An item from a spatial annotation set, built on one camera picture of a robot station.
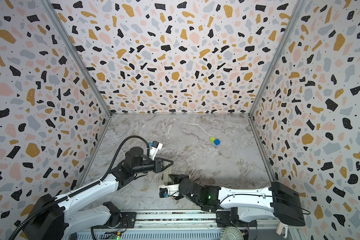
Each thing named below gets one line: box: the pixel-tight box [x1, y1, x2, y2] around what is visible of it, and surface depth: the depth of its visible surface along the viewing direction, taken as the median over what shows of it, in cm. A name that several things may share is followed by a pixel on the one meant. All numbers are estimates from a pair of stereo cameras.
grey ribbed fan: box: [220, 225, 244, 240], surface depth 71 cm
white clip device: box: [276, 222, 289, 239], surface depth 72 cm
